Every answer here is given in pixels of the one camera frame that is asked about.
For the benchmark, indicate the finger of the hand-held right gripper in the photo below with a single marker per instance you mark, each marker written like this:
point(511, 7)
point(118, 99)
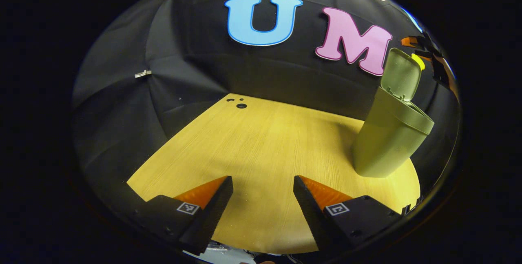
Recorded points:
point(442, 72)
point(426, 45)

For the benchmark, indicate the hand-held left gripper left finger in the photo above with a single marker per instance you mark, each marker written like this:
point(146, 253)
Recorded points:
point(214, 215)

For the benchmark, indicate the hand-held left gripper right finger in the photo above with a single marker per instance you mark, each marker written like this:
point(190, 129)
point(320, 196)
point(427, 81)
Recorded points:
point(312, 215)

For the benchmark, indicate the green desktop garbage bin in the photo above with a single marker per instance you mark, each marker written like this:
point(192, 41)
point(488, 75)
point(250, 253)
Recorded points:
point(387, 137)

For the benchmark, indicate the wooden desktop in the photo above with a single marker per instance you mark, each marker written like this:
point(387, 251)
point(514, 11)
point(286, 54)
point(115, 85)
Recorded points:
point(265, 154)

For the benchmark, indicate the black table clamp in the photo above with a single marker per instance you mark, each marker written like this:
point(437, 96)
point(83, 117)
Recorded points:
point(410, 209)

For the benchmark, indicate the black backdrop cloth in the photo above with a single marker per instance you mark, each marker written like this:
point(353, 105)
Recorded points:
point(204, 72)

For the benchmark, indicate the silver cloth clip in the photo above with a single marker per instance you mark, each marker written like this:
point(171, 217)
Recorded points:
point(143, 74)

